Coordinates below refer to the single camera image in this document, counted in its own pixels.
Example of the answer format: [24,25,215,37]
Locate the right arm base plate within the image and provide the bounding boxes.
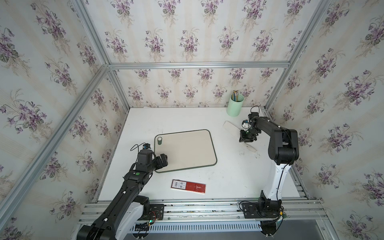
[239,200,283,219]

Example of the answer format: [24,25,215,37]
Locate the white ceramic knife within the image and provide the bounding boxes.
[223,121,257,153]

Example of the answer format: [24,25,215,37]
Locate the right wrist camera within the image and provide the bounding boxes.
[242,120,250,129]

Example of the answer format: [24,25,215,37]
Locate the utensils in cup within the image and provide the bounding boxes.
[232,90,239,102]

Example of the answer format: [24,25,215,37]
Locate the white ventilation grille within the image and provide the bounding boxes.
[140,221,262,234]

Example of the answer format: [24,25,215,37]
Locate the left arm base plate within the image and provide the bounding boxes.
[138,204,165,222]

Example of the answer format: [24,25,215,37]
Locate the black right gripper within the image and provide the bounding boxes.
[237,128,259,143]

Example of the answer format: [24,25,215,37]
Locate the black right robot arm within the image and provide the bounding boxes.
[239,112,300,211]

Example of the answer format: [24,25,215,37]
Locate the light green utensil cup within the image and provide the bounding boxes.
[227,94,245,117]

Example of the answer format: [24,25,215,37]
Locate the aluminium mounting rail frame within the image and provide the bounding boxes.
[152,198,328,223]

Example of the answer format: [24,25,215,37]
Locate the red flat box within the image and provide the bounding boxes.
[171,180,206,194]

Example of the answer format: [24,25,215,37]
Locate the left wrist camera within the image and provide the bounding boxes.
[143,143,151,150]

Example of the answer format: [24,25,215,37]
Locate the beige green-rimmed cutting board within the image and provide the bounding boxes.
[154,129,218,173]

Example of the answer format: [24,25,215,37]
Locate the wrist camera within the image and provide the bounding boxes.
[143,143,151,150]
[242,120,250,129]

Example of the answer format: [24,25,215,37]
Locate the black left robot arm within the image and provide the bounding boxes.
[76,144,168,240]

